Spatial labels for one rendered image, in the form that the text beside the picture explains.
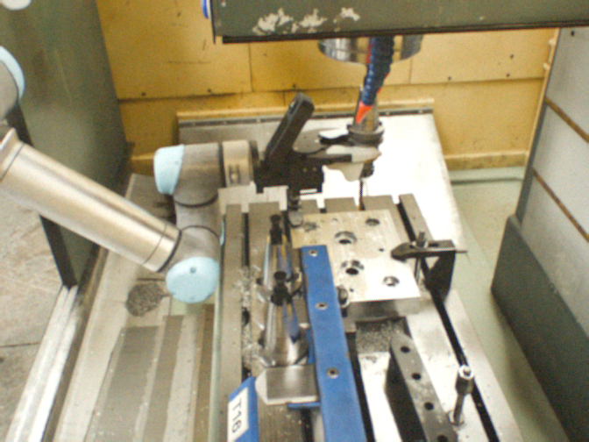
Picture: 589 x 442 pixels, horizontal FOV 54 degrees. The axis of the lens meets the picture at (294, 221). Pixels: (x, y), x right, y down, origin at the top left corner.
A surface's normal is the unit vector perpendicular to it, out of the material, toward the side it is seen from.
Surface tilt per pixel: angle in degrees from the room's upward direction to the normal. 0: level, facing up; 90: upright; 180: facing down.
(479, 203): 0
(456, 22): 112
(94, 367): 17
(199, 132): 25
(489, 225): 0
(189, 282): 90
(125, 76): 90
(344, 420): 0
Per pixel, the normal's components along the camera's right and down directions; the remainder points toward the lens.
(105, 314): 0.27, -0.80
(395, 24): 0.08, 0.84
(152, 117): 0.07, 0.58
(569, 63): -1.00, 0.07
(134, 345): -0.04, -0.89
